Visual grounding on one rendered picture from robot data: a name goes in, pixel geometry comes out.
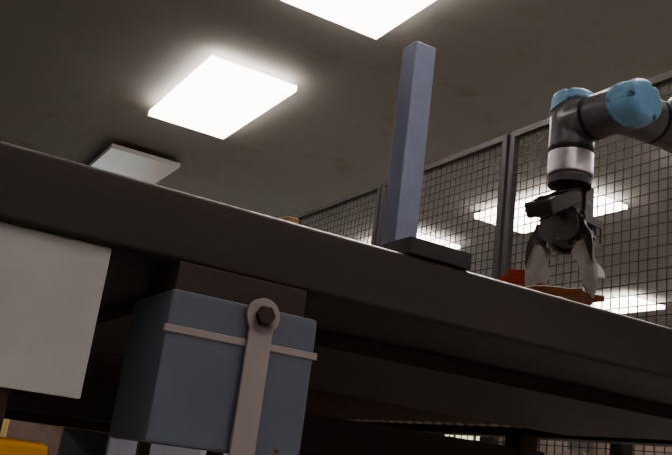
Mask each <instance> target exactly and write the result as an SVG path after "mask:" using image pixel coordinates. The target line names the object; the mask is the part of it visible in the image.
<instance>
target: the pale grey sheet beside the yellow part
mask: <svg viewBox="0 0 672 455"><path fill-rule="evenodd" d="M111 251H112V248H109V247H105V246H100V245H96V244H92V243H88V242H84V241H79V240H75V239H71V238H67V237H63V236H58V235H54V234H50V233H46V232H41V231H37V230H33V229H29V228H25V227H20V226H16V225H12V224H8V223H4V222H0V387H3V388H10V389H16V390H23V391H29V392H36V393H42V394H49V395H55V396H62V397H68V398H75V399H80V398H81V393H82V388H83V383H84V379H85V374H86V369H87V364H88V360H89V355H90V350H91V345H92V341H93V336H94V331H95V326H96V322H97V317H98V312H99V307H100V303H101V298H102V293H103V289H104V284H105V279H106V274H107V270H108V265H109V260H110V255H111Z"/></svg>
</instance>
